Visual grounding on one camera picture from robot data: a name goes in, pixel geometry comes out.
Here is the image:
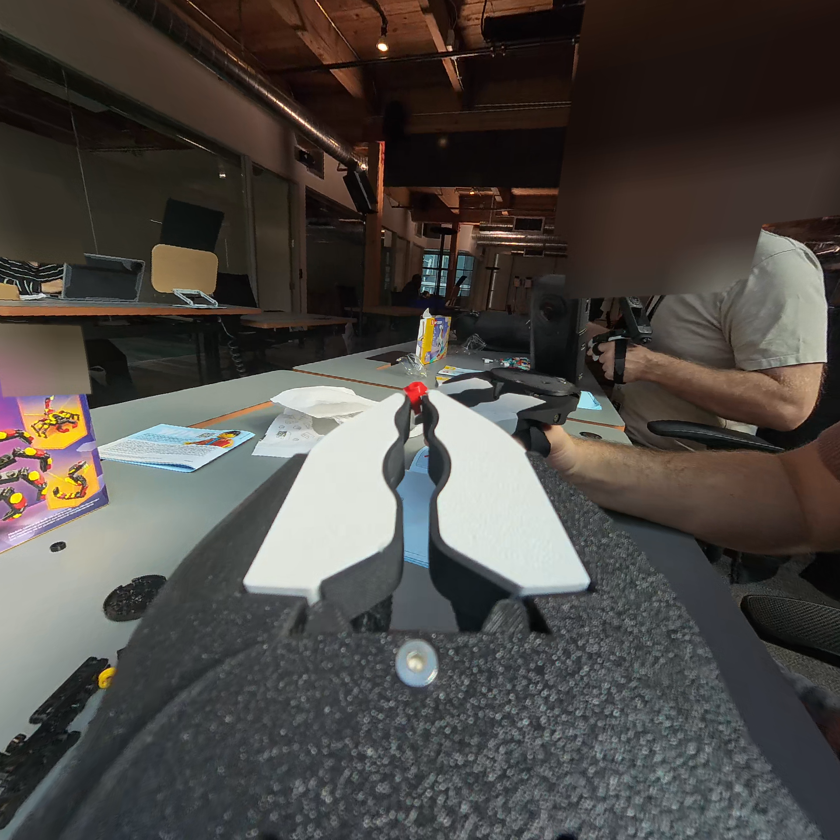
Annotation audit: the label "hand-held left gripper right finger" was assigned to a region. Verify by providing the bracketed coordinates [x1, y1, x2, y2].
[420, 394, 593, 635]

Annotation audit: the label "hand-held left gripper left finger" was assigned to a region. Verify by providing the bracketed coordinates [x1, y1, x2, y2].
[243, 392, 408, 635]

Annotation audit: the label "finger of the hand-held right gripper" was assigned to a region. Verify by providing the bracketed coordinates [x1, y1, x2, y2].
[434, 369, 526, 450]

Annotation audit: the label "person's right forearm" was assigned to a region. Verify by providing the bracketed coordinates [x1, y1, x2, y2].
[554, 427, 840, 559]

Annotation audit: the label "person's right hand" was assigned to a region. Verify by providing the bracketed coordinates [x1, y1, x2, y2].
[543, 425, 581, 475]

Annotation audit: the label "black bag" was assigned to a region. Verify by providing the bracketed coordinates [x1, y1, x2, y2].
[453, 310, 534, 350]

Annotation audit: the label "open light blue instruction booklet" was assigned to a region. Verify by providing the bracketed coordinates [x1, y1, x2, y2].
[395, 443, 435, 569]

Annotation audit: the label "small yellow toy box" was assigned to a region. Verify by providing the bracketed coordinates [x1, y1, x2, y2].
[417, 314, 453, 367]

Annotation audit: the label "white paper bag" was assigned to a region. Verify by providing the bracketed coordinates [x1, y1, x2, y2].
[252, 385, 383, 458]

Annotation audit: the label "thin instruction leaflet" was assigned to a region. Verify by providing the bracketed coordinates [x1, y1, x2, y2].
[98, 423, 256, 474]

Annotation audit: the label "black office chair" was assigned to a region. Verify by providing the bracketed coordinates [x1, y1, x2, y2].
[742, 594, 840, 664]
[646, 419, 787, 455]

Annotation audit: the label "wooden table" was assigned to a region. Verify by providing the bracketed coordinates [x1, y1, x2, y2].
[239, 313, 357, 330]
[0, 298, 263, 324]

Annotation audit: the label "black round brick plate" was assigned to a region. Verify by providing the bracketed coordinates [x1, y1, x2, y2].
[103, 574, 168, 622]

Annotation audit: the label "hanging black monitor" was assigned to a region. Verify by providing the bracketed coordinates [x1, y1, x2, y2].
[341, 168, 379, 214]

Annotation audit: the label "purple yellow toy box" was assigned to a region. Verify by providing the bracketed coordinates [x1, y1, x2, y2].
[0, 392, 110, 556]

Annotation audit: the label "black board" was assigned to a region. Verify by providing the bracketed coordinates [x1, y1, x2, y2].
[159, 198, 225, 277]

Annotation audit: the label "grey laptop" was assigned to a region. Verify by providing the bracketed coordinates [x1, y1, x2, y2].
[61, 253, 147, 302]

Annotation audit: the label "scattered black brick pieces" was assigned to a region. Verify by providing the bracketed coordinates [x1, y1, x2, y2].
[0, 655, 119, 818]

